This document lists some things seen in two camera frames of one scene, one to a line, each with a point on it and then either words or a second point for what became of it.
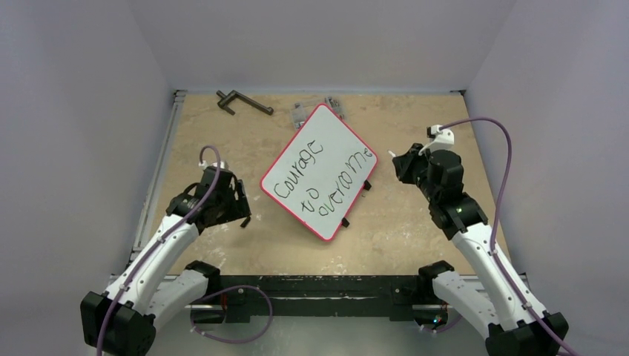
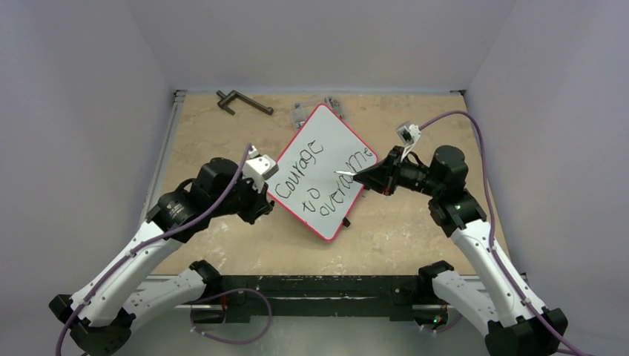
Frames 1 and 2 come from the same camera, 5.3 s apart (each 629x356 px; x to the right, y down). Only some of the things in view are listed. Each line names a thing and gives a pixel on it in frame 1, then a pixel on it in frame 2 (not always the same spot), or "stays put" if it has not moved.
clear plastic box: [299, 116] stays put
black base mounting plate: [406, 297] stays put
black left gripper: [232, 213] to [259, 202]
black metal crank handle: [234, 95] stays put
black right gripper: [407, 163] to [389, 173]
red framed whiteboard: [318, 175] stays put
